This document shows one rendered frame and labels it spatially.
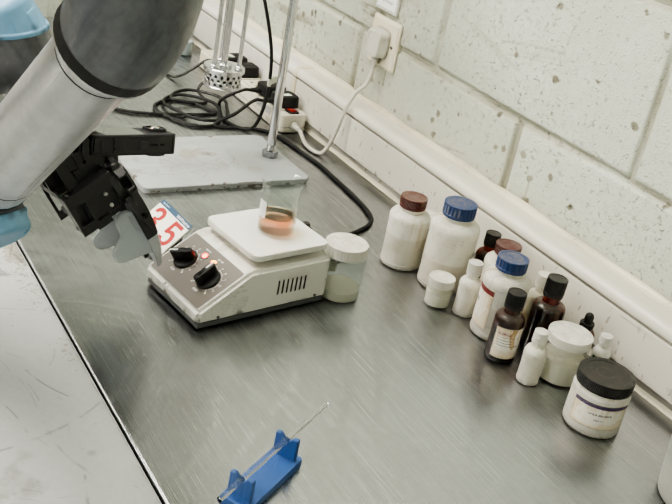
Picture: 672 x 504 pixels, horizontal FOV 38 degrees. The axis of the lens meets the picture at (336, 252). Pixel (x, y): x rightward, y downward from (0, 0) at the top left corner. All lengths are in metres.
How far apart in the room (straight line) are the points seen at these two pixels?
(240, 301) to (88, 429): 0.28
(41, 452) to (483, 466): 0.46
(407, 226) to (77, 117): 0.66
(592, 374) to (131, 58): 0.66
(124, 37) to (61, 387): 0.46
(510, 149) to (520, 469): 0.57
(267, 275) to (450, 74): 0.55
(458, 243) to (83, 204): 0.52
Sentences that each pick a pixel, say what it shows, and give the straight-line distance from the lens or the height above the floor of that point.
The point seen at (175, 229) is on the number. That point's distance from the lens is 1.36.
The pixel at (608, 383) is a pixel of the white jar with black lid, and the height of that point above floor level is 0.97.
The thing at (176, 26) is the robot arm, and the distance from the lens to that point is 0.74.
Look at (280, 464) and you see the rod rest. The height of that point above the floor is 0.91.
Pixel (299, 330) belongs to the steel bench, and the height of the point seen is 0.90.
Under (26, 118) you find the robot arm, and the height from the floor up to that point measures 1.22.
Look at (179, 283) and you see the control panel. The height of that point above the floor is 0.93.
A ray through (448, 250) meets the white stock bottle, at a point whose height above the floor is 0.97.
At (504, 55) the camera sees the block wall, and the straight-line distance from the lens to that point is 1.49.
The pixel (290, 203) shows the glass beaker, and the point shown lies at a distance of 1.22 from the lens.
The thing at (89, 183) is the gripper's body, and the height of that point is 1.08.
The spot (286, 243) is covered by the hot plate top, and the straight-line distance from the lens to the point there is 1.23.
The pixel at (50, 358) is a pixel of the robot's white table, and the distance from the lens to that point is 1.12.
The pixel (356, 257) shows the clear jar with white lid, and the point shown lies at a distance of 1.26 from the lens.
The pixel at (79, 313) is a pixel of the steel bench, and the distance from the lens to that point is 1.20.
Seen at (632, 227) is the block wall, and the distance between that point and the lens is 1.32.
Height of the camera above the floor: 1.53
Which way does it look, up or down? 26 degrees down
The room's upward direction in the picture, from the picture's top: 11 degrees clockwise
